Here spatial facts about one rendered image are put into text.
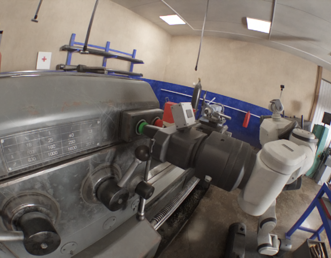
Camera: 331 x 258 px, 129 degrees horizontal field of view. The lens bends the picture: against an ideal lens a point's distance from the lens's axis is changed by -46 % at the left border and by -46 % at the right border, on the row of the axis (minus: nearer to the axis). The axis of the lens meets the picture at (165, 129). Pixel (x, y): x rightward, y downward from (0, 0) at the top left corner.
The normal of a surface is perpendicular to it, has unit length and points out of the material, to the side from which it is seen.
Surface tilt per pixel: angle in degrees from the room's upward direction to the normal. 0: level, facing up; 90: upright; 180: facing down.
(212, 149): 50
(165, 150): 90
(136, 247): 32
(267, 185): 97
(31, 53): 90
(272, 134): 98
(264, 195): 97
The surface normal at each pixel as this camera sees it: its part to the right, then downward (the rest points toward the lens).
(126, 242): 0.59, -0.62
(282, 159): -0.36, -0.47
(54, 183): 0.82, 0.32
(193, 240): 0.18, -0.93
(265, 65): -0.54, 0.17
